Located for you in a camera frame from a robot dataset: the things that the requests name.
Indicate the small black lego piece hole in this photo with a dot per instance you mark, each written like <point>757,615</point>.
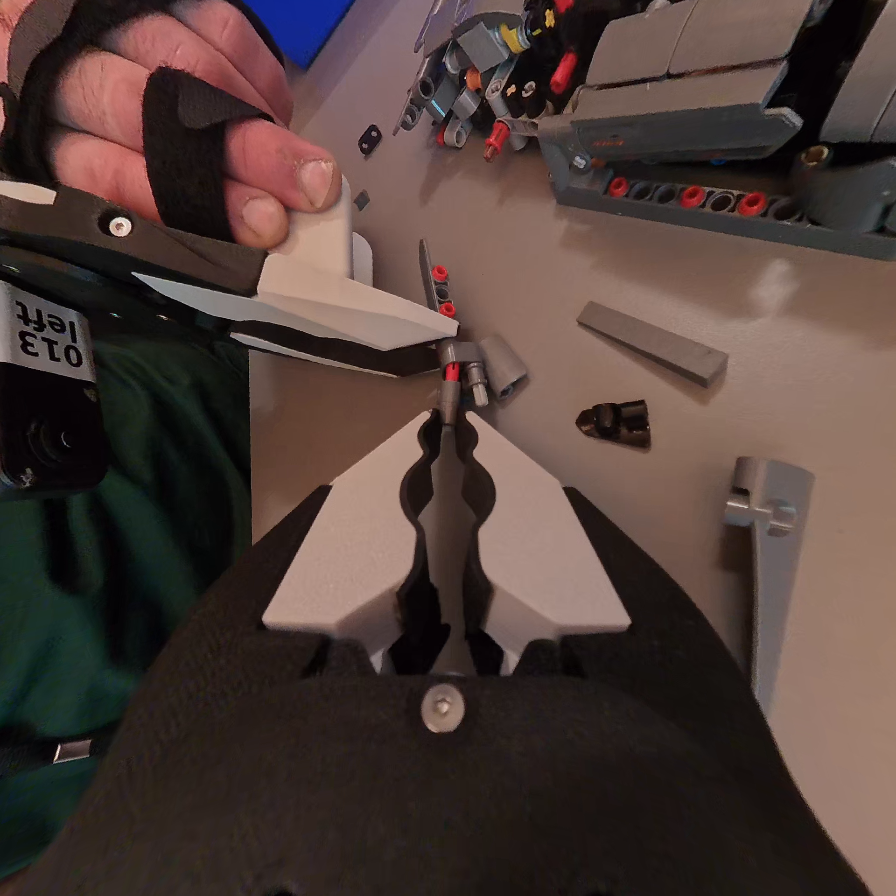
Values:
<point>370,140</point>

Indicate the grey lego panel with connector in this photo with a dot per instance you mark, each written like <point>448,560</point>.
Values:
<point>504,364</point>

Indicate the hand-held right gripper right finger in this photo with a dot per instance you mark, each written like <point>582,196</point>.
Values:
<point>553,560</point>

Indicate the blue plastic bin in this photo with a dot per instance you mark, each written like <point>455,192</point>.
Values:
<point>301,28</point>

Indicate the long grey lego beam panel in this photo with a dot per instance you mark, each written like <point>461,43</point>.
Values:
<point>777,560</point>

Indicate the black lego clip piece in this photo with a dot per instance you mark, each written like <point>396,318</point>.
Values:
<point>619,423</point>

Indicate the person's left hand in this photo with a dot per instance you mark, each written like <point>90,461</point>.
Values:
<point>175,70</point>

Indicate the person's green shirt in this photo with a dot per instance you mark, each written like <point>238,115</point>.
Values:
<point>140,490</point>

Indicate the long grey lego wedge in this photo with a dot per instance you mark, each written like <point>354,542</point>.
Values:
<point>651,343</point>

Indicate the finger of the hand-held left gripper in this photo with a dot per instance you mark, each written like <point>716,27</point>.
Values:
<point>336,353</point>
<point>364,315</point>

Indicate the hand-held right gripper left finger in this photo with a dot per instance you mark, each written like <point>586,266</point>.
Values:
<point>350,560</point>

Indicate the grey black lego car model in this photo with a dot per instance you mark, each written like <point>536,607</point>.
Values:
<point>700,105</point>

